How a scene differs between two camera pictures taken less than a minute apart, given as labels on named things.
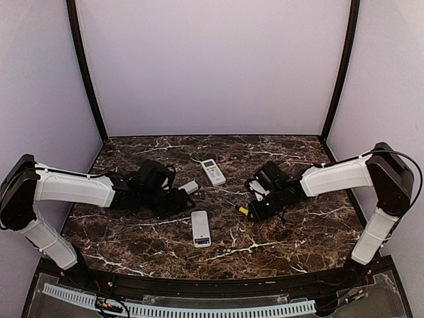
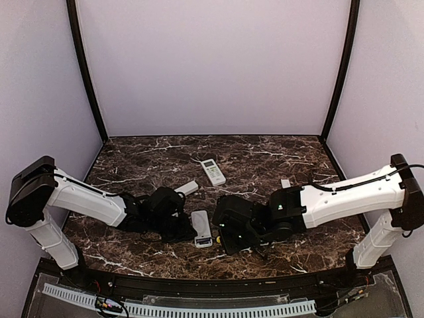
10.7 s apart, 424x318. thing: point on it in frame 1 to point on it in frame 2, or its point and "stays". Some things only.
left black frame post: [76, 44] stays
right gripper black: [258, 214] to [228, 244]
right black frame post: [346, 69] stays
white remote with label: [190, 187] stays
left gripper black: [178, 204] to [185, 233]
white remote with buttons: [215, 175] stays
